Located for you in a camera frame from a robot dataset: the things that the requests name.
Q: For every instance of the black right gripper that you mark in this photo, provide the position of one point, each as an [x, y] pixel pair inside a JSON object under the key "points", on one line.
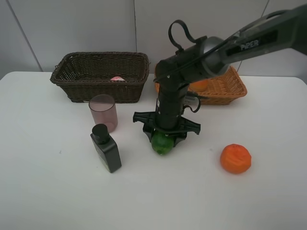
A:
{"points": [[169, 112]]}

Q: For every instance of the green lime fruit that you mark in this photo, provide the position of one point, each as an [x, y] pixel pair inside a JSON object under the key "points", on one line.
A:
{"points": [[161, 143]]}

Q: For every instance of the dark green square bottle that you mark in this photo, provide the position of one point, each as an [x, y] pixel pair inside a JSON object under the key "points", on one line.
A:
{"points": [[106, 148]]}

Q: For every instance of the red yellow peach fruit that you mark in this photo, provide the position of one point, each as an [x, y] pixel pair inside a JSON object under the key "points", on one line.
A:
{"points": [[199, 86]]}

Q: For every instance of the translucent pink plastic cup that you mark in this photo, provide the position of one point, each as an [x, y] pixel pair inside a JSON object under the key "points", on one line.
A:
{"points": [[103, 110]]}

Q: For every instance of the pink bottle white cap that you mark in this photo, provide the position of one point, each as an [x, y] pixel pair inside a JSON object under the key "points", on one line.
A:
{"points": [[117, 78]]}

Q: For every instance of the orange tangerine fruit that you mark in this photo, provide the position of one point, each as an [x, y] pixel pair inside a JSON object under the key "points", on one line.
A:
{"points": [[235, 159]]}

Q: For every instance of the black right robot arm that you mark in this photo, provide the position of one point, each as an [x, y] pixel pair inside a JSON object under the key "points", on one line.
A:
{"points": [[210, 57]]}

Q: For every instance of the dark brown wicker basket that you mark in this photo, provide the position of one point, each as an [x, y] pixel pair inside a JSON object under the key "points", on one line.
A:
{"points": [[84, 75]]}

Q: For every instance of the orange wicker basket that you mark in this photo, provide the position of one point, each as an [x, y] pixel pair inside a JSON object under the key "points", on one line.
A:
{"points": [[223, 90]]}

